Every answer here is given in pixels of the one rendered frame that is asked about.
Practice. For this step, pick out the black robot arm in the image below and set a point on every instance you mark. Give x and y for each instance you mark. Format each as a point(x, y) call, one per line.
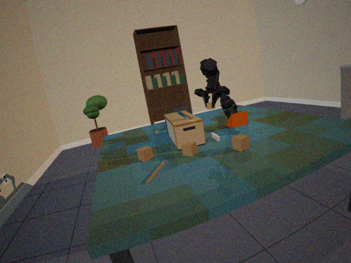
point(209, 69)

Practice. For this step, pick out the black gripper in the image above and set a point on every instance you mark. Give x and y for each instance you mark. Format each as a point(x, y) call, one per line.
point(212, 87)

